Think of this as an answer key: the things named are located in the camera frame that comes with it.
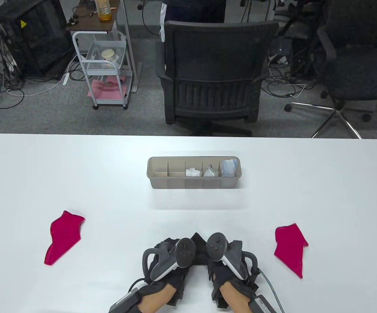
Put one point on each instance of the person's right hand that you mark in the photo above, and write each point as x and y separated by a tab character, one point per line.
221	274

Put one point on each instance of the person's left hand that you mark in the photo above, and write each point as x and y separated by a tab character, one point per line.
175	280

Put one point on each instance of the grey tracking controller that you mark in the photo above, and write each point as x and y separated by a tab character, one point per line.
185	252
216	246

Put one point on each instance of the pink sock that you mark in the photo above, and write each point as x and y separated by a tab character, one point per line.
291	247
61	238

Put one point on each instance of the grey sock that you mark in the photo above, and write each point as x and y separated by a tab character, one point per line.
212	167
210	172

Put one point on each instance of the light blue sock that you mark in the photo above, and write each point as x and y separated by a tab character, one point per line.
228	163
229	171

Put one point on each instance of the person's left forearm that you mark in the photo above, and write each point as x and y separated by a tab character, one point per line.
157	300

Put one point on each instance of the person's right forearm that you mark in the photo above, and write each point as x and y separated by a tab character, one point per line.
235	300

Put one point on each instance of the beige divided organizer box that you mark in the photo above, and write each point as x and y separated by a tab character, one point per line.
175	184

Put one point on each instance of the pink cloth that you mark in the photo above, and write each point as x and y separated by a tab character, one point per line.
105	91

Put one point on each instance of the black mesh office chair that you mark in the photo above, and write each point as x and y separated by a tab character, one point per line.
214	65

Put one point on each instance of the dark chair with chrome base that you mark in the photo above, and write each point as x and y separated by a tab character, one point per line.
354	88

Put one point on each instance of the white power strip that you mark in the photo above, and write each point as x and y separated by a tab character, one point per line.
66	79

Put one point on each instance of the cream cup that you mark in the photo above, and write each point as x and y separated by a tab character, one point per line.
108	53

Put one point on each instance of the white rolling cart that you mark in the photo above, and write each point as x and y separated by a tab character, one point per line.
90	21

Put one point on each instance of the bottle of orange liquid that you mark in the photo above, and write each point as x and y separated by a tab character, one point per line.
103	11

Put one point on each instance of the black computer tower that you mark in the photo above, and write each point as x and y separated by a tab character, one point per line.
35	39

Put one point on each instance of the white metal frame post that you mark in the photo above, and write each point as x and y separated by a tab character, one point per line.
128	42
271	8

